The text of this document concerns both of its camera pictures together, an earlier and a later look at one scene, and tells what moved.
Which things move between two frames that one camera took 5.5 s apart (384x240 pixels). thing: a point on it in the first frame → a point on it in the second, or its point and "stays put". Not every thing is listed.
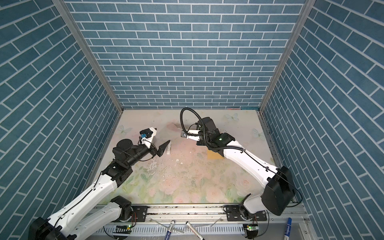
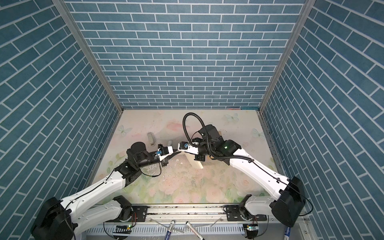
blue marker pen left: x=167 y=236 stays put
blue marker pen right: x=287 y=234 stays put
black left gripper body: x=143 y=152 → x=163 y=164
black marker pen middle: x=195 y=231 stays put
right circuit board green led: x=252 y=230 stays put
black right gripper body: x=202 y=140 → x=203 y=151
